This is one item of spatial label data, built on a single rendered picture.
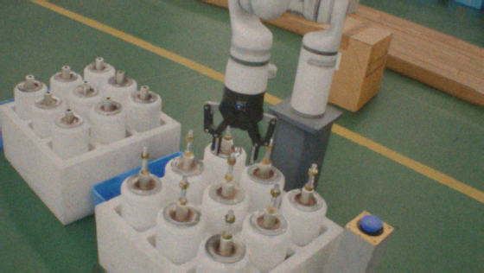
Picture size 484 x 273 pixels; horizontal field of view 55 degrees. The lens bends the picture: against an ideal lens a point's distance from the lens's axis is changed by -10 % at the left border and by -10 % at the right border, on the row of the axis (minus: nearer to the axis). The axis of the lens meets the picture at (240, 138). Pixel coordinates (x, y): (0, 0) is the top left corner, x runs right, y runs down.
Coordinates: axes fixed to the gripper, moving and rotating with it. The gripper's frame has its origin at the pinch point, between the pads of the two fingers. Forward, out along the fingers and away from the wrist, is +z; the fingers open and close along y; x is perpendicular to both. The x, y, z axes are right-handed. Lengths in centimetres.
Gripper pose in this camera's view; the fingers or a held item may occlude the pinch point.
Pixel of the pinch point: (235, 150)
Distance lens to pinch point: 97.6
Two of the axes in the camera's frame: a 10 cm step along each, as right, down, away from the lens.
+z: -1.3, 8.5, 5.1
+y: 9.7, 2.2, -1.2
